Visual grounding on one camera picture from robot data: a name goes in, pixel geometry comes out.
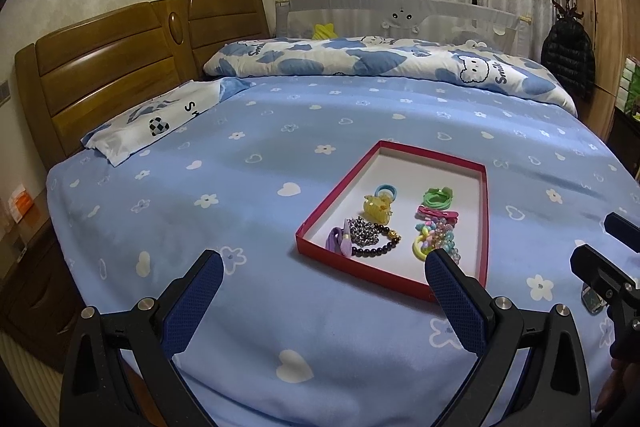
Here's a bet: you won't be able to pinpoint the grey bed guard rail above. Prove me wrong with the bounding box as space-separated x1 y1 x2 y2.
272 0 543 58

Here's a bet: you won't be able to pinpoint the blue floral bed sheet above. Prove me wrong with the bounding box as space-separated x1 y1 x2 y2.
45 74 640 427

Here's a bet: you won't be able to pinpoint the silver glitter hair clip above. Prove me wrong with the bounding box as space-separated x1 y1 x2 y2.
581 285 608 315

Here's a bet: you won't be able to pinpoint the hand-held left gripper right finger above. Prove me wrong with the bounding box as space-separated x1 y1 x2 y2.
424 248 593 427

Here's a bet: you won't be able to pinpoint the orange box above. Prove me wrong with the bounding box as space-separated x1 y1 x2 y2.
7 184 36 223

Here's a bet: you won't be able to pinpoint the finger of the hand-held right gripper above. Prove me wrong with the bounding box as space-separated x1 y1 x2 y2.
603 212 640 254
570 244 640 308

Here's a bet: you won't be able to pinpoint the wooden wardrobe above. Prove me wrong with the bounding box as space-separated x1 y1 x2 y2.
570 0 640 142

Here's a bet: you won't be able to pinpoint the white pillow with ball print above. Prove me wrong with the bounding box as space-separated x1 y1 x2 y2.
80 77 251 168

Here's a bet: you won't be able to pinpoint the dark coat rack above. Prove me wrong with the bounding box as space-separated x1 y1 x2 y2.
551 0 586 20

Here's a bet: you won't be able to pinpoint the blue and white cloud duvet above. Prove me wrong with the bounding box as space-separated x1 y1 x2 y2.
202 34 578 115

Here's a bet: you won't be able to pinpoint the dark wooden nightstand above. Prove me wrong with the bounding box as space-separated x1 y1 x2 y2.
0 187 81 358

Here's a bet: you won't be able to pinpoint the dark bead bracelet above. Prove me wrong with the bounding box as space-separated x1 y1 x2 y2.
350 227 402 258

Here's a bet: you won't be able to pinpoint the black puffer jacket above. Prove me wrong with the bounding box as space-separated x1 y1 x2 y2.
540 14 597 100

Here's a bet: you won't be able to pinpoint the red shallow box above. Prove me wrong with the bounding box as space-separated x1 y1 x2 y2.
295 139 488 304

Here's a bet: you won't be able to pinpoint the person's right hand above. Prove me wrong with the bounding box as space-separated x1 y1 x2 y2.
595 354 640 427

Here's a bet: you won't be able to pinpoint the yellow plastic ring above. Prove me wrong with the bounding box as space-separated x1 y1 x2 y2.
411 227 437 262

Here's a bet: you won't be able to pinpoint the purple hair clip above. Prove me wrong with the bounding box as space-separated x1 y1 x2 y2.
325 227 353 256

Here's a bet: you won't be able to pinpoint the green and white boxes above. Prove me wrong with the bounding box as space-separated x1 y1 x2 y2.
617 59 640 122

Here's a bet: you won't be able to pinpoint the green hair tie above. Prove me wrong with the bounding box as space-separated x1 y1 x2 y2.
421 187 453 208

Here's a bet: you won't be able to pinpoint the wooden headboard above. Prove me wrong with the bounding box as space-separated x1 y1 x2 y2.
14 0 273 170

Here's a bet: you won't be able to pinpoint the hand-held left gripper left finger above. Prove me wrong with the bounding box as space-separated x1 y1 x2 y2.
60 249 225 427

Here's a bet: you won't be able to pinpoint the pink hair clip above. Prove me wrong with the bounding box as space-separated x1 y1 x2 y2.
416 205 460 222

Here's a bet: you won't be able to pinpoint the colourful bead bracelet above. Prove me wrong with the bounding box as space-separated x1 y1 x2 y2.
414 216 461 264

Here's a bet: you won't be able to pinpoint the yellow hair claw clip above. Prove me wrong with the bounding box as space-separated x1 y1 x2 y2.
362 192 393 225

